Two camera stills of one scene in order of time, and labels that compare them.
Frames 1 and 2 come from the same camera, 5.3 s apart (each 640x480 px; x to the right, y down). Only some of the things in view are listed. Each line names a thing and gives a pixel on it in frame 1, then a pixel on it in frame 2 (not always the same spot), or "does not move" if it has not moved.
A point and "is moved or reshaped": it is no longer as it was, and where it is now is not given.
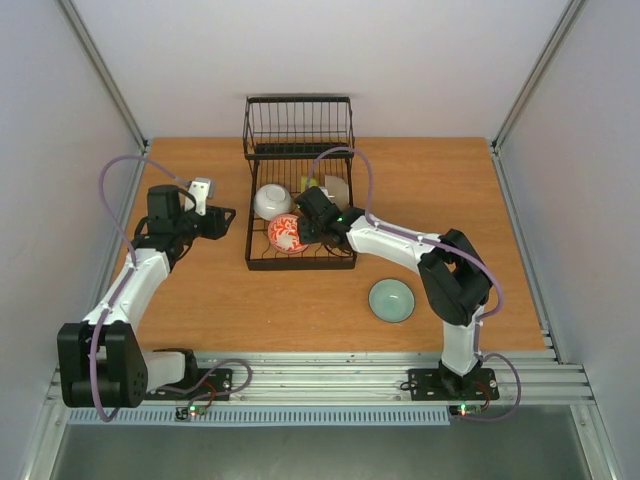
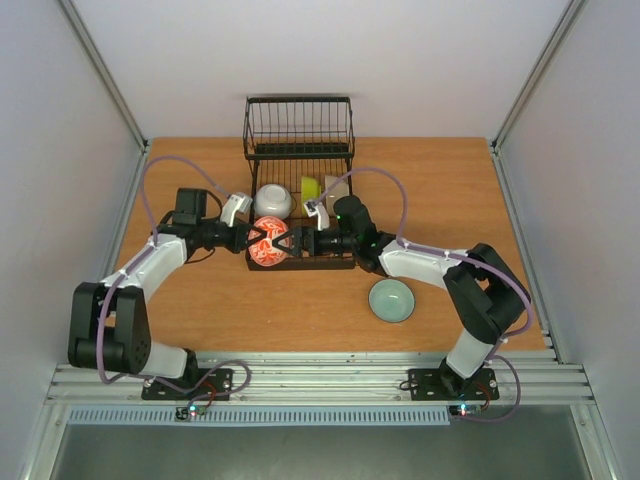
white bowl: [272, 199] does not move
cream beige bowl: [338, 190] does not move
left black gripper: [219, 227] to [241, 241]
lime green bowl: [303, 183] does not move
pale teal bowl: [391, 300] does not move
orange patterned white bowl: [283, 232] is moved or reshaped
